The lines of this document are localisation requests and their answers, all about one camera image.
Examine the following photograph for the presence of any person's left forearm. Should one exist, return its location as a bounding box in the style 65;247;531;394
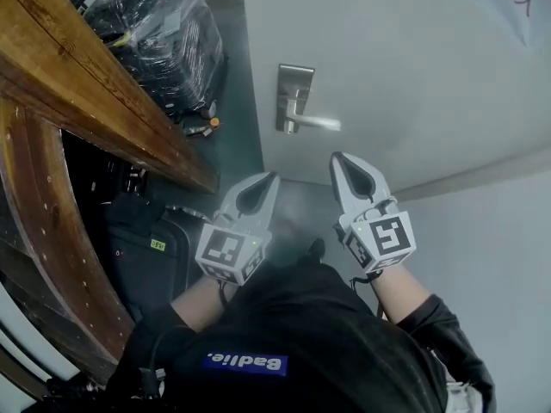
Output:
169;273;238;334

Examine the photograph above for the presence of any person's black shirt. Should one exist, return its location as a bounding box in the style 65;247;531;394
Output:
105;259;497;413

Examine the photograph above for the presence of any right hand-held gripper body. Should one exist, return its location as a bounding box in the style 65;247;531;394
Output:
334;194;417;275

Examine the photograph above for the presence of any plastic-wrapped black equipment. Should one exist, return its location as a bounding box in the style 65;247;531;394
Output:
82;0;228;116

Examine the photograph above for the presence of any wooden table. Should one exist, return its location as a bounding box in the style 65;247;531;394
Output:
0;0;221;196

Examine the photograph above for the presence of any curved wooden frame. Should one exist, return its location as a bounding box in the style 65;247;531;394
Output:
0;99;135;387

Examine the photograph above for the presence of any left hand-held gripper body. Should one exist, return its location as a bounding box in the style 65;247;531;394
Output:
195;211;273;285

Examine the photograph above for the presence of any black bag with green label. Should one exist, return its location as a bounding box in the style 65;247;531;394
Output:
104;193;191;323

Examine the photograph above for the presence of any silver door lock with handle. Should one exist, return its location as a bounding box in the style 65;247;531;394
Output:
275;63;343;136

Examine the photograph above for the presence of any grey door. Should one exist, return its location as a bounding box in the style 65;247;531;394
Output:
239;0;551;194

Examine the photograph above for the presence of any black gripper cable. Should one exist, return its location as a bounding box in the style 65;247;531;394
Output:
216;278;231;310
349;268;387;318

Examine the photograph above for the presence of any person's right forearm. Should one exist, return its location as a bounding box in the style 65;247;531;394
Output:
368;266;434;331

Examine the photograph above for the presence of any person's black shoe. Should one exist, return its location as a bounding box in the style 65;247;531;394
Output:
306;237;327;261

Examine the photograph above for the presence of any white curved panel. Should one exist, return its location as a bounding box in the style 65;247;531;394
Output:
0;280;84;404

